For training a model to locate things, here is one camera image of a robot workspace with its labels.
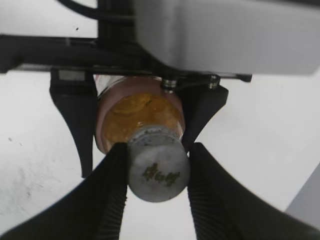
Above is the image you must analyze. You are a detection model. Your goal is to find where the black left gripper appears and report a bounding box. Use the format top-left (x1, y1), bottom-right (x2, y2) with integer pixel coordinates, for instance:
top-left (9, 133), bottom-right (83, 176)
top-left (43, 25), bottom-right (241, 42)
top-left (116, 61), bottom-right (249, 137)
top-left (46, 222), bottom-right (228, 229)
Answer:
top-left (0, 0), bottom-right (252, 83)

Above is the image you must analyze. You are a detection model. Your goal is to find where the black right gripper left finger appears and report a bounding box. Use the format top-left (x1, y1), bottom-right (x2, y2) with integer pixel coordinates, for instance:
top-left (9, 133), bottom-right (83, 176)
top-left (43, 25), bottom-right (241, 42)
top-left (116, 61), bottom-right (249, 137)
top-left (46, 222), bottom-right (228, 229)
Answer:
top-left (0, 143), bottom-right (128, 240)

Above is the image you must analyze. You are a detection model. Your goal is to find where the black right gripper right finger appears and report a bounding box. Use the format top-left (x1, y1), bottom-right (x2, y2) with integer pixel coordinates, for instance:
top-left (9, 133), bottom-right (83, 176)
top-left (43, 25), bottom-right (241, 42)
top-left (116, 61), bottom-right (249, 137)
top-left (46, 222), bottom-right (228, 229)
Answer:
top-left (187, 143), bottom-right (320, 240)

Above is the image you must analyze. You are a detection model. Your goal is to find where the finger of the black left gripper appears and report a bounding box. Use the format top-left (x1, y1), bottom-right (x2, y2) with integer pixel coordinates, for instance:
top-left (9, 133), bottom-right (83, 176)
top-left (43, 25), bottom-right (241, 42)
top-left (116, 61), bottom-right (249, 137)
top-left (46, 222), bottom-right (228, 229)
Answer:
top-left (177, 85), bottom-right (229, 151)
top-left (49, 68), bottom-right (98, 178)

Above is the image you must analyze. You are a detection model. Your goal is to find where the peach oolong tea bottle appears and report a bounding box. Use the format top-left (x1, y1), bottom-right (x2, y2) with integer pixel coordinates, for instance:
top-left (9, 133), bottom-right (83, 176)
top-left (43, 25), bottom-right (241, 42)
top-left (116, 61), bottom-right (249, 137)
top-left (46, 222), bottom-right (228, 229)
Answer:
top-left (95, 75), bottom-right (186, 154)

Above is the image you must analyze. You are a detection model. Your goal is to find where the white bottle cap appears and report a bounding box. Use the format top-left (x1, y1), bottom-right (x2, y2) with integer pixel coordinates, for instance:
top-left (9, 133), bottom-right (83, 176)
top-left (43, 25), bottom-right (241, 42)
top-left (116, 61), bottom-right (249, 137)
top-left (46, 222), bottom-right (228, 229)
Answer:
top-left (127, 125), bottom-right (191, 203)

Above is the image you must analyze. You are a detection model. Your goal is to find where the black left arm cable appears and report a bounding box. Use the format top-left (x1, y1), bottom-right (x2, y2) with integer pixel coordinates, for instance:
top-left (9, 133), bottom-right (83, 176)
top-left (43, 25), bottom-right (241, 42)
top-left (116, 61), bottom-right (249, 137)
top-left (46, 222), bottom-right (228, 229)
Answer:
top-left (55, 0), bottom-right (99, 20)

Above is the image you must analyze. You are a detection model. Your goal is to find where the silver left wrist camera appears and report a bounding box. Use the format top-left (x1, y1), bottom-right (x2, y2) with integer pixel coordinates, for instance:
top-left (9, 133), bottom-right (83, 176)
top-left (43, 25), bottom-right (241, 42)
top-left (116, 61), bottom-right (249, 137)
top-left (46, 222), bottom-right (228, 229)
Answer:
top-left (133, 0), bottom-right (320, 75)

